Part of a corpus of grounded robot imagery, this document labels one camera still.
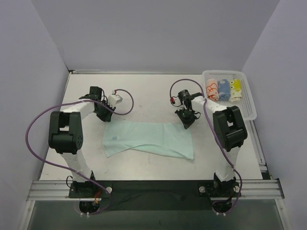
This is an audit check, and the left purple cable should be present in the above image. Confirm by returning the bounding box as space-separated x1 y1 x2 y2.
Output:
25 89 135 215

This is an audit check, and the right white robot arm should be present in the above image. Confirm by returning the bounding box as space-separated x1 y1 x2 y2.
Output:
170 90 248 197

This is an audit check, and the yellow rolled towel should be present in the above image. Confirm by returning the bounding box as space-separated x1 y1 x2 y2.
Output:
229 79 242 103

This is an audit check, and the blue rolled towel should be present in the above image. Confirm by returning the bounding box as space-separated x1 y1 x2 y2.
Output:
218 79 231 101

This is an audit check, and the white plastic basket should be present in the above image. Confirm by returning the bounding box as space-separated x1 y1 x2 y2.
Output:
202 70 257 121

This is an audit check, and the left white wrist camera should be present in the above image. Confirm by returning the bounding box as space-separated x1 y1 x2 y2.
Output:
107 94 123 107

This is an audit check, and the orange white rolled towel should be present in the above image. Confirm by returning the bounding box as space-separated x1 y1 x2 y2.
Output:
206 79 219 101

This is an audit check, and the purple cable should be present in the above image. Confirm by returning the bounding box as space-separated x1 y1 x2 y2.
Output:
169 79 243 214
25 89 135 215

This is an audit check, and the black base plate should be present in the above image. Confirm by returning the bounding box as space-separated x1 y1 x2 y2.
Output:
68 180 241 214

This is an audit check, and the light green towel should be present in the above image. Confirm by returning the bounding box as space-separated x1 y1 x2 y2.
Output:
102 121 194 160

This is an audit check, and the aluminium front rail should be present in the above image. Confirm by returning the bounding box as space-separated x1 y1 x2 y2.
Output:
27 180 284 201

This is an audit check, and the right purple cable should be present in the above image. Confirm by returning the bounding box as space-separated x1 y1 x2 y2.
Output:
169 79 243 214

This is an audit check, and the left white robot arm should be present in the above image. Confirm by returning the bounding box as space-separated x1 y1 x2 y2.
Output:
48 86 115 197

